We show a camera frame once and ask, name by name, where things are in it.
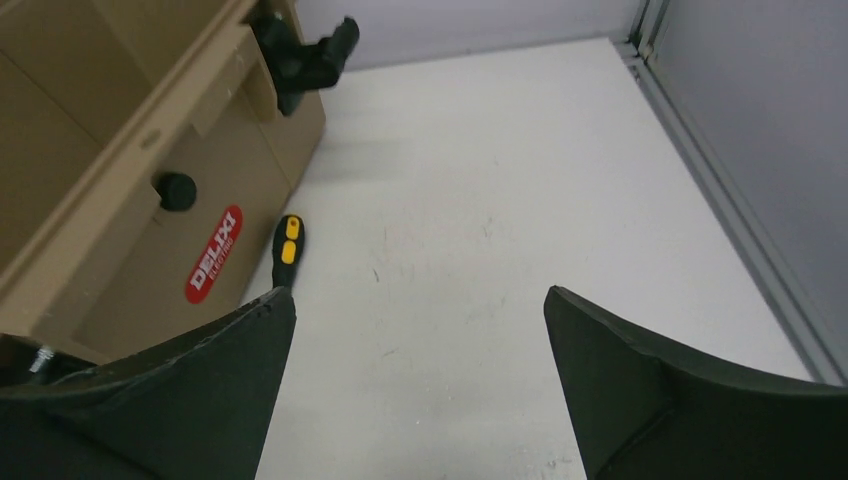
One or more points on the black rear toolbox latch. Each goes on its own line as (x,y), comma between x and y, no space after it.
(296,68)

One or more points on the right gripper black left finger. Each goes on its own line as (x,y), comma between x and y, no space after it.
(197,406)

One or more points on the aluminium frame post right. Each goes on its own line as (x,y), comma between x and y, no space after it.
(753,95)

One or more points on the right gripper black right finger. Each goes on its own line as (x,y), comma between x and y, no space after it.
(644,406)

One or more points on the tan plastic toolbox with lid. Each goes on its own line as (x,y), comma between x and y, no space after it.
(144,165)

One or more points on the black yellow screwdriver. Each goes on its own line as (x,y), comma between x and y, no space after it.
(287,249)

